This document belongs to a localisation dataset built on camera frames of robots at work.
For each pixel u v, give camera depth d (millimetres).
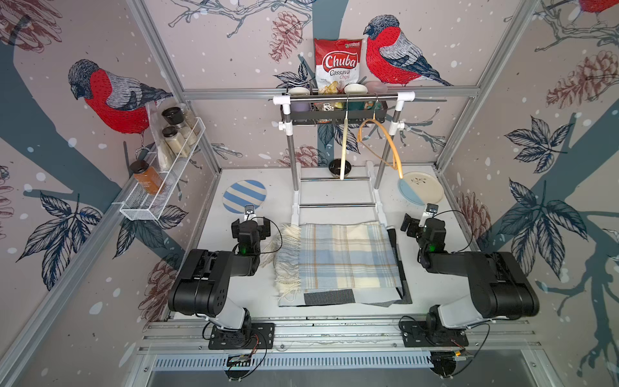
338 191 1104
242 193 1113
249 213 798
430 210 809
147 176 661
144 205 688
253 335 721
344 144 656
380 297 797
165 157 707
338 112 858
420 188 1141
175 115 778
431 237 721
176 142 763
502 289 448
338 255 878
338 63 782
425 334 723
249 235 712
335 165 1148
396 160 620
